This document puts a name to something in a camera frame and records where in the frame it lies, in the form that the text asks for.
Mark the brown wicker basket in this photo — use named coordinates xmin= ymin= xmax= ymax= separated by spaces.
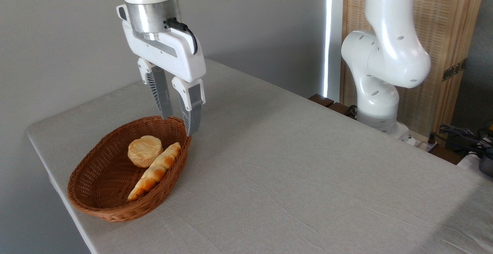
xmin=67 ymin=116 xmax=192 ymax=222

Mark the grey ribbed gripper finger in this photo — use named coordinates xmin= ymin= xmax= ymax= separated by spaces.
xmin=172 ymin=77 xmax=206 ymax=137
xmin=138 ymin=57 xmax=174 ymax=120

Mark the dark grey device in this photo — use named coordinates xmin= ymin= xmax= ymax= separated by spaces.
xmin=479 ymin=148 xmax=493 ymax=177

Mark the metal screen hinge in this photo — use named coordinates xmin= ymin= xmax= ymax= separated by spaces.
xmin=442 ymin=59 xmax=467 ymax=82

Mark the black cable bundle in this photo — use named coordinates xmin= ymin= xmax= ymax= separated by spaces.
xmin=428 ymin=124 xmax=493 ymax=158

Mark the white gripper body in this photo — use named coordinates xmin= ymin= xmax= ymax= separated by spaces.
xmin=121 ymin=20 xmax=207 ymax=83

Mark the white power strip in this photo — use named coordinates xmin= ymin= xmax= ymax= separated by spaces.
xmin=401 ymin=131 xmax=439 ymax=152

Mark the round pale bread bun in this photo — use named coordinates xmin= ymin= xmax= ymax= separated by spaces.
xmin=128 ymin=135 xmax=163 ymax=168

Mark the grey tablecloth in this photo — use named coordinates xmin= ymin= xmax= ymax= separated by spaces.
xmin=26 ymin=58 xmax=493 ymax=254

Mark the dark brown wooden block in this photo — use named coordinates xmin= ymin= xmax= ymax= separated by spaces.
xmin=308 ymin=94 xmax=357 ymax=118

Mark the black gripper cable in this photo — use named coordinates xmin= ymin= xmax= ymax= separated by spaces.
xmin=166 ymin=18 xmax=198 ymax=55

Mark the wooden bamboo folding screen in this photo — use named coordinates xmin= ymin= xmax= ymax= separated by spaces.
xmin=340 ymin=0 xmax=488 ymax=137

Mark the braided golden bread loaf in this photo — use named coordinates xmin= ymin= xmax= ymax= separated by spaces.
xmin=127 ymin=142 xmax=181 ymax=202

